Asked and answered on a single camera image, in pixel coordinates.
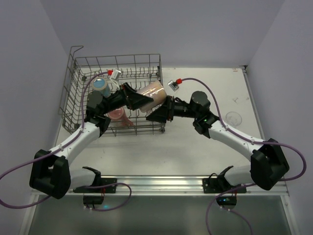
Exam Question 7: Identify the pale pink mug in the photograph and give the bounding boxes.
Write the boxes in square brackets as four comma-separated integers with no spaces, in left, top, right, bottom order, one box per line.
[137,80,167,113]

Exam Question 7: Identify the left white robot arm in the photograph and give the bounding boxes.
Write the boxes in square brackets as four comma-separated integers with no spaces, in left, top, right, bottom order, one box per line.
[29,83,153,199]

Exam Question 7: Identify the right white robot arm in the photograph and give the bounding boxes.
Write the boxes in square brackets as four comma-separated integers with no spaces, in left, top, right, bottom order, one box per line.
[146,91,290,192]

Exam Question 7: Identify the salmon pink mug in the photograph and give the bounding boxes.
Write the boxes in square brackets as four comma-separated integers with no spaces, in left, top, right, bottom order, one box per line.
[107,107,134,127]

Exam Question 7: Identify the blue printed cup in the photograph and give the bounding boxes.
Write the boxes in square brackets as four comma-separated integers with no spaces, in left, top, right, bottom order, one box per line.
[91,78,111,97]

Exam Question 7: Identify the grey wire dish rack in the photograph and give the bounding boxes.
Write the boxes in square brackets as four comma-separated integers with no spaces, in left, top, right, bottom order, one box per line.
[59,46,163,134]

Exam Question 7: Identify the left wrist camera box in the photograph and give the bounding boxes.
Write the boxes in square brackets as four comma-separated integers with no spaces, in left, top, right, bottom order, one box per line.
[110,69,122,81]

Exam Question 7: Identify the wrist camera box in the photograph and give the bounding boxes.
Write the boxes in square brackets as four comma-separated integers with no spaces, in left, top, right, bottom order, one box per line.
[168,80,179,92]
[110,69,122,81]

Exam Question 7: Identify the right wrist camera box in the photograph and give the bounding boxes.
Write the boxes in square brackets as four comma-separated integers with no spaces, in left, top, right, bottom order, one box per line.
[168,80,179,92]

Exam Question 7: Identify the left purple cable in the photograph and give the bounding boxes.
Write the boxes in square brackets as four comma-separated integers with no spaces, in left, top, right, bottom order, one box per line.
[0,69,132,212]

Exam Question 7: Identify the aluminium mounting rail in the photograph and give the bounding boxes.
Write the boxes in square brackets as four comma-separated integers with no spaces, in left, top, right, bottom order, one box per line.
[58,174,289,196]

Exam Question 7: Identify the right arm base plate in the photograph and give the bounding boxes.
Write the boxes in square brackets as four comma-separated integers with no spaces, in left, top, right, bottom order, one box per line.
[201,172,247,209]

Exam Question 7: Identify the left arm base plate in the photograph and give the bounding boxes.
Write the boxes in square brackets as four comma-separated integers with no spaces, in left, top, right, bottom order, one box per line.
[83,177,118,209]

